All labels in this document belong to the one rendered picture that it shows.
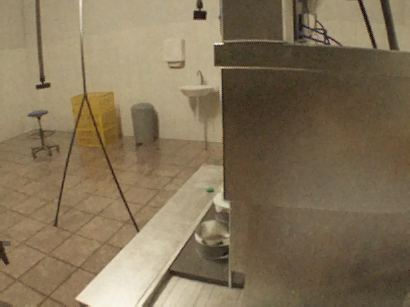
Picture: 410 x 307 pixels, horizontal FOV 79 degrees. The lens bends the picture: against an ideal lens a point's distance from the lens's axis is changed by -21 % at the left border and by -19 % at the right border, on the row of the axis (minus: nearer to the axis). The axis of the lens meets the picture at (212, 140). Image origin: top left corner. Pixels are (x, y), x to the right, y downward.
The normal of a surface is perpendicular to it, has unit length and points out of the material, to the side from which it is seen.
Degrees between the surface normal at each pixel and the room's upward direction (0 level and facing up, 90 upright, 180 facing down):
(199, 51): 90
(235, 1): 90
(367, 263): 90
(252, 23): 90
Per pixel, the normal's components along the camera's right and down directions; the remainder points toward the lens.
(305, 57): -0.31, 0.29
